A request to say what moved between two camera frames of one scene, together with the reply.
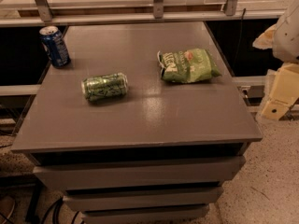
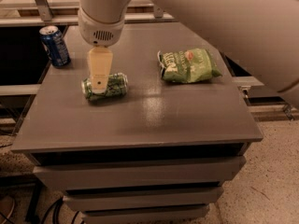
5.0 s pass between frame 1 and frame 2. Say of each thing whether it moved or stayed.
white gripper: moved
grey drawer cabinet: stayed
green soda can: stayed
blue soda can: stayed
